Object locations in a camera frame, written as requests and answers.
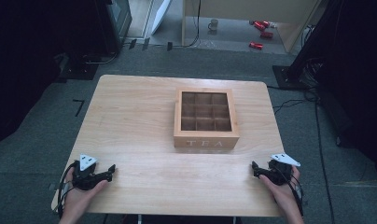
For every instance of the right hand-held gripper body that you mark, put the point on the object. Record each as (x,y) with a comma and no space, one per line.
(280,171)

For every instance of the person's right hand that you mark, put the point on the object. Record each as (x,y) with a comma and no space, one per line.
(283,194)

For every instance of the light wooden desk frame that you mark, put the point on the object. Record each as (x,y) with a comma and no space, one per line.
(239,6)

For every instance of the dark cabinet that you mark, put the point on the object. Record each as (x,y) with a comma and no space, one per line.
(113,25)

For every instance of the black stand base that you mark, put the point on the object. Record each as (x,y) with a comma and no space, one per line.
(77,70)
(287,77)

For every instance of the white board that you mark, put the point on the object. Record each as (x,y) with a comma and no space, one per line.
(160,15)

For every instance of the grey mug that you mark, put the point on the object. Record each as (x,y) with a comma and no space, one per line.
(213,25)

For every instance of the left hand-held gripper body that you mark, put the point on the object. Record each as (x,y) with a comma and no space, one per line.
(85,174)

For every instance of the wooden compartment tea box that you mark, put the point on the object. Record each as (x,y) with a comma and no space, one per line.
(205,140)

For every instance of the red can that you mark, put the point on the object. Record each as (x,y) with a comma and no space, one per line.
(256,45)
(266,34)
(260,25)

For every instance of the person's left hand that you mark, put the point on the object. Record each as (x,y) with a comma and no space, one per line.
(79,199)

